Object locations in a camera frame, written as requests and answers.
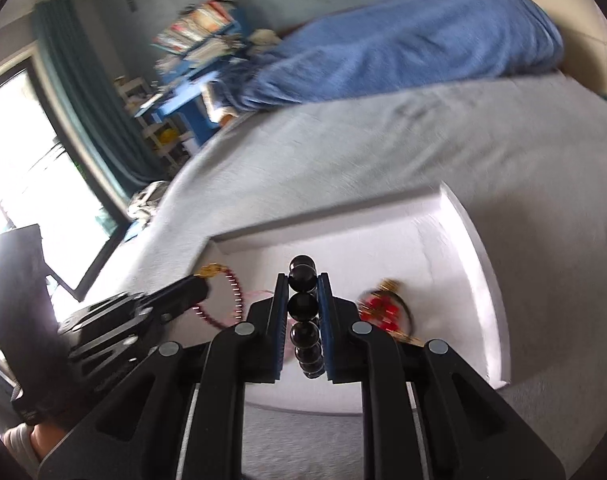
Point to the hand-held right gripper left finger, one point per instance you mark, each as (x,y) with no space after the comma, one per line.
(276,330)

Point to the teal curtain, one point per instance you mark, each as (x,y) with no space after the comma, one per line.
(88,90)

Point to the grey cardboard box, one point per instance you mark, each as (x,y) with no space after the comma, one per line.
(383,240)

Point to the blue blanket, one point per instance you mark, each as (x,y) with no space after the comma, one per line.
(408,40)

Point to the person's left forearm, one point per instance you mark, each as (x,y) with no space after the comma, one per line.
(26,442)

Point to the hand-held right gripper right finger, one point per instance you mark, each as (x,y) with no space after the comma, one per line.
(327,330)

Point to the grey bed blanket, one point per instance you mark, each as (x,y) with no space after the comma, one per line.
(358,150)

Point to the window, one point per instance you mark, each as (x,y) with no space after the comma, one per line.
(28,160)

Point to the row of books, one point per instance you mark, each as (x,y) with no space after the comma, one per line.
(198,22)

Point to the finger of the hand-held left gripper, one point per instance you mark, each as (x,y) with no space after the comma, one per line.
(181,296)

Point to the white shelf rack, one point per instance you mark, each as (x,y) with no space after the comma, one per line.
(156,135)

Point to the blue desk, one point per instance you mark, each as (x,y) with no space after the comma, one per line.
(183,105)

